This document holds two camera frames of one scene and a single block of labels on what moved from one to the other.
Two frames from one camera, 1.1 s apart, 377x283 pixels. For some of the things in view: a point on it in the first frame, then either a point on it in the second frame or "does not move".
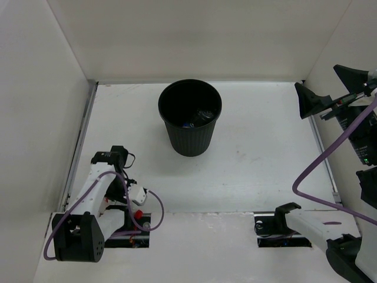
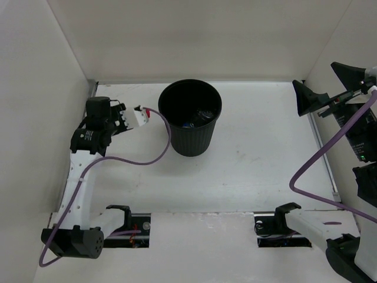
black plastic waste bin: x=190 y=108 does not move
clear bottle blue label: x=201 y=115 does not move
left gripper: x=129 y=220 to x=118 y=118
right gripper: x=310 y=101 does not move
